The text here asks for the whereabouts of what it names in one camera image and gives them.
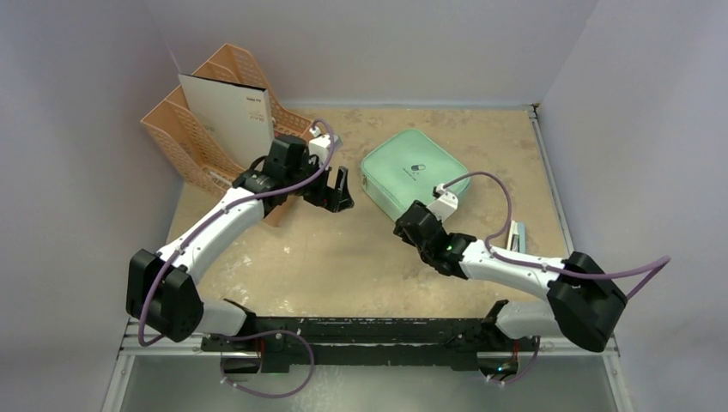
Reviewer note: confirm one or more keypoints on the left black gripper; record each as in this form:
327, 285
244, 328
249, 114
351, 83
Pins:
333, 199

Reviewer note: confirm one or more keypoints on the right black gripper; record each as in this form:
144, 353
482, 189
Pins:
409, 226

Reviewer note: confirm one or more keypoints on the mint green case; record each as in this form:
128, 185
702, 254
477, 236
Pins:
406, 168

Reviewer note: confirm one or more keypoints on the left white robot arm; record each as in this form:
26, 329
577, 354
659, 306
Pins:
162, 286

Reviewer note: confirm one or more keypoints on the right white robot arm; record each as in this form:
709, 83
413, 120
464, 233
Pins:
573, 297

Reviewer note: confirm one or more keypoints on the white booklet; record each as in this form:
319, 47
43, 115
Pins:
237, 116

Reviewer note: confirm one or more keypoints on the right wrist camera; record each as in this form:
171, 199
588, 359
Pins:
445, 203

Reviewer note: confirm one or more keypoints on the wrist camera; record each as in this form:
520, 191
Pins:
321, 144
445, 203

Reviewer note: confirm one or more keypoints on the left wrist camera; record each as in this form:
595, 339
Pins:
321, 144

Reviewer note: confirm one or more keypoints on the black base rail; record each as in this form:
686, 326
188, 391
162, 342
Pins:
461, 344

